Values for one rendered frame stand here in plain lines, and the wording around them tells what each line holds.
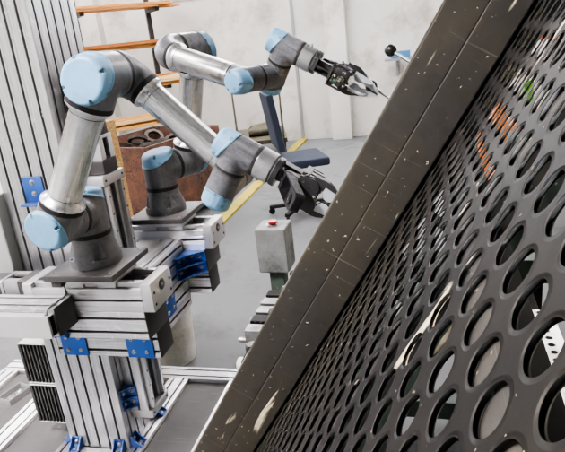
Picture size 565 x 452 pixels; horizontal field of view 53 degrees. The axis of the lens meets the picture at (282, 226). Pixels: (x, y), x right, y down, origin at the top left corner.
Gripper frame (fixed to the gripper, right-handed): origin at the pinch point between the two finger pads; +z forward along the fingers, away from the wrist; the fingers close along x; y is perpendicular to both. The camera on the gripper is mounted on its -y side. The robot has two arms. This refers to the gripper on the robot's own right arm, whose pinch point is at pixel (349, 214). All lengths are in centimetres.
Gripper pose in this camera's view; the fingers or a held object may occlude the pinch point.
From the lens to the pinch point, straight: 128.4
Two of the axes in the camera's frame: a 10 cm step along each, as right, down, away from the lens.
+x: -4.2, 8.1, 4.1
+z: 8.7, 4.8, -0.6
